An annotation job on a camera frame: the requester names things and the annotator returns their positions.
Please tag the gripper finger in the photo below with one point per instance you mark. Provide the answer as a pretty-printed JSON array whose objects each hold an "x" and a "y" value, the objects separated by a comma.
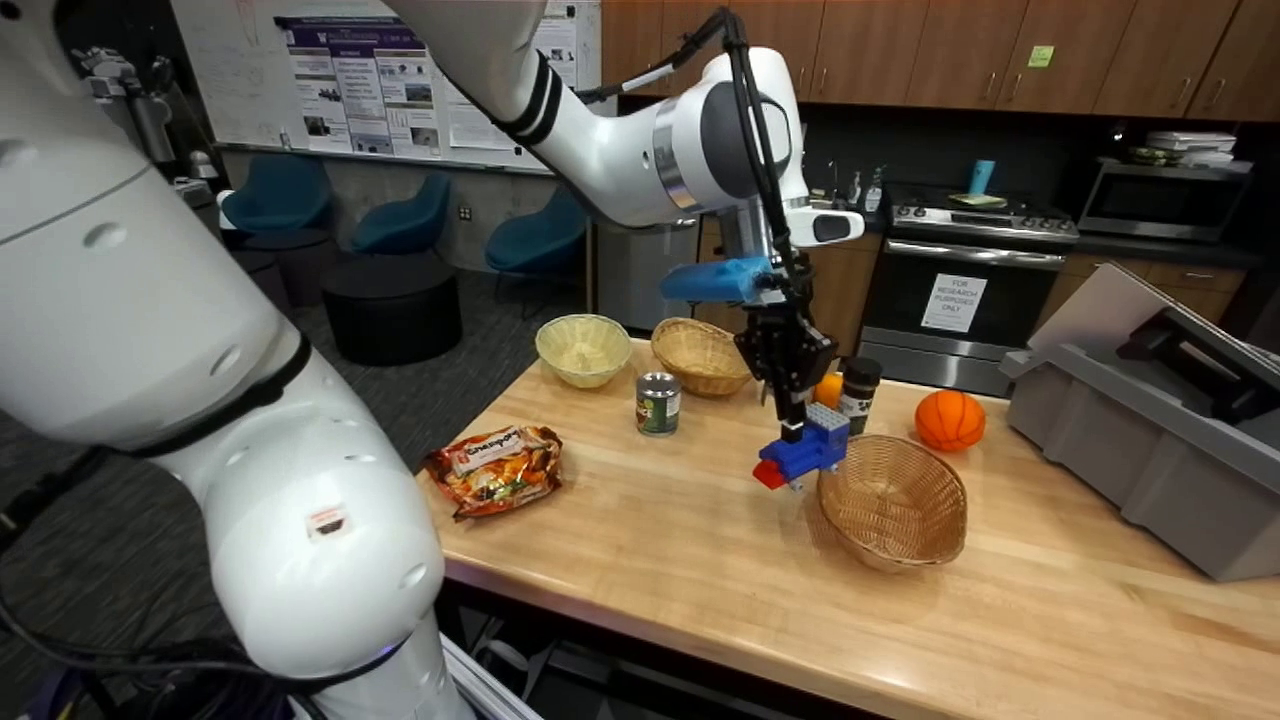
[
  {"x": 815, "y": 368},
  {"x": 768, "y": 368}
]

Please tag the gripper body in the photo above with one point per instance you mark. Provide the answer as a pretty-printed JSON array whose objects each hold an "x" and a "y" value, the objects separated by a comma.
[{"x": 785, "y": 330}]

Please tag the blue toy train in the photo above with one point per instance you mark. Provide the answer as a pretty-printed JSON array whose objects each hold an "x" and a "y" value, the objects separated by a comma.
[{"x": 812, "y": 452}]

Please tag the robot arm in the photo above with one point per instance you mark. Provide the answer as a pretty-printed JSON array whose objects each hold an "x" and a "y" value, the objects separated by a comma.
[{"x": 300, "y": 520}]

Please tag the small brown wicker basket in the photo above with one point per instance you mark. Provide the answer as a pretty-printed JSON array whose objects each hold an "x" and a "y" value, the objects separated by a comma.
[{"x": 700, "y": 358}]

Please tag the orange toy basketball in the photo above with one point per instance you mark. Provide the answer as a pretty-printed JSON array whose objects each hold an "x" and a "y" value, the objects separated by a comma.
[{"x": 950, "y": 420}]

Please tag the large brown wicker basket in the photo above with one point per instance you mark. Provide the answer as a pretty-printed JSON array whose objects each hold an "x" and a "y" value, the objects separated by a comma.
[{"x": 890, "y": 505}]

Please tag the pale yellow woven basket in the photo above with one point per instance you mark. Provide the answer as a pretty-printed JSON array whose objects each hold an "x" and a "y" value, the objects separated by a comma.
[{"x": 583, "y": 350}]

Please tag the orange fruit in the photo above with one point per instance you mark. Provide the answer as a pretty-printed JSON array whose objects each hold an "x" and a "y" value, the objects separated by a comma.
[{"x": 828, "y": 392}]

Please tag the dark spice jar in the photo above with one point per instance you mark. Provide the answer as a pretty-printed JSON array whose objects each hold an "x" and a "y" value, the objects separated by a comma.
[{"x": 860, "y": 395}]

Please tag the tin can with green label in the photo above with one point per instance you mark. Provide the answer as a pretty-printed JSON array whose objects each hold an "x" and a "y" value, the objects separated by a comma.
[{"x": 658, "y": 405}]

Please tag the stainless steel stove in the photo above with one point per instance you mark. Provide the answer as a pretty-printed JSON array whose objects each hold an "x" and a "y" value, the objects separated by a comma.
[{"x": 960, "y": 300}]

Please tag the yellow sponge pad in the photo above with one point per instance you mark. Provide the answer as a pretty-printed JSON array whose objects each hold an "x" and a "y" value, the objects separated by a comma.
[{"x": 977, "y": 200}]

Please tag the teal cup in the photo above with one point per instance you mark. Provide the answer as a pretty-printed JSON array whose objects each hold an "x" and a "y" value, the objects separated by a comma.
[{"x": 981, "y": 177}]

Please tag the teal chair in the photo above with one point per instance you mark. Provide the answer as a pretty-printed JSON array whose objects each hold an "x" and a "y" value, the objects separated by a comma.
[
  {"x": 538, "y": 240},
  {"x": 278, "y": 195},
  {"x": 405, "y": 220}
]

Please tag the orange snack packet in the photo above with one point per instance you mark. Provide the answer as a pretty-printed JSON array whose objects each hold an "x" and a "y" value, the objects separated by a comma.
[{"x": 495, "y": 470}]

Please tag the grey storage bin with lid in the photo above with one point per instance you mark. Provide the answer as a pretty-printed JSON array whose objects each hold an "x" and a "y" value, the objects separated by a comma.
[{"x": 1140, "y": 440}]

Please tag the green sticky note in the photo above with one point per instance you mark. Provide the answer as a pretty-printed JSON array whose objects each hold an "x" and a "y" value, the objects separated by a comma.
[{"x": 1041, "y": 56}]

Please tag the black round ottoman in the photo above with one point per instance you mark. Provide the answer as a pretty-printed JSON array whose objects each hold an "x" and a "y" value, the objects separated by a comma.
[{"x": 392, "y": 310}]

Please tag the microwave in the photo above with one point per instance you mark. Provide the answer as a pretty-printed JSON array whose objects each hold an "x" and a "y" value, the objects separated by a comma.
[{"x": 1160, "y": 202}]

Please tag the wooden base cabinet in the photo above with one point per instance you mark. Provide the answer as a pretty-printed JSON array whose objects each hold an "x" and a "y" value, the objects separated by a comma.
[{"x": 1190, "y": 280}]

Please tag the stack of plates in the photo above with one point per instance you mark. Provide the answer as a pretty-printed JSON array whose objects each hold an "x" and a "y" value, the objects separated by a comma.
[{"x": 1190, "y": 148}]

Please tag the whiteboard with posters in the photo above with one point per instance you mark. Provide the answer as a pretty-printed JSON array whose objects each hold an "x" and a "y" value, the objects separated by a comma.
[{"x": 350, "y": 90}]

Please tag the row of wooden wall cabinets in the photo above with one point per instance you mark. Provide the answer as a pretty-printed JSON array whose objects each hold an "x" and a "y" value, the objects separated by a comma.
[{"x": 1000, "y": 50}]

